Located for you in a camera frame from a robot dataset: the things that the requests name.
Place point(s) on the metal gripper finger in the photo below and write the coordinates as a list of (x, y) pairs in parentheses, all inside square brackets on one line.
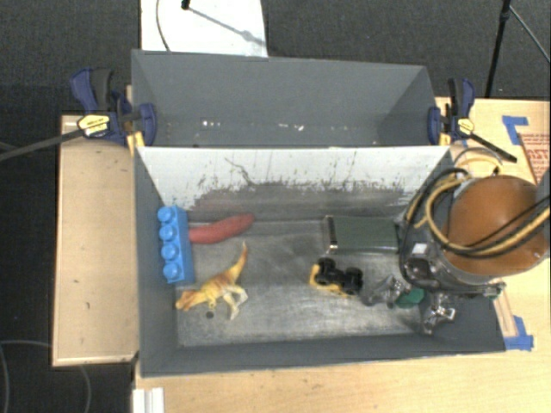
[(385, 290), (435, 316)]

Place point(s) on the dark green flat block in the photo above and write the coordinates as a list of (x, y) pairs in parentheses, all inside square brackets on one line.
[(366, 232)]

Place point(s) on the grey metal bin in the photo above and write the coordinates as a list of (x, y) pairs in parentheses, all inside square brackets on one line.
[(275, 97)]

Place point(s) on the yellow toy dinosaur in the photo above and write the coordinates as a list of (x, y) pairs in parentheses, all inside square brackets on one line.
[(215, 288)]

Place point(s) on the red-brown toy sausage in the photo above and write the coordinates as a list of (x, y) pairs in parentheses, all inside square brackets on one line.
[(224, 228)]

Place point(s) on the pale wood board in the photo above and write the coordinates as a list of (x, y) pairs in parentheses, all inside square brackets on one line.
[(94, 239)]

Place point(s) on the yellow toy car black wheels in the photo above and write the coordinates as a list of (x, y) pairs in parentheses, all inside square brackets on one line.
[(338, 277)]

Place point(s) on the dark green round thing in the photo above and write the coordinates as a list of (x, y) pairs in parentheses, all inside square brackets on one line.
[(410, 298)]

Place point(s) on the blue toy brick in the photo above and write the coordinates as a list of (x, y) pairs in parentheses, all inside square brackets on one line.
[(175, 248)]

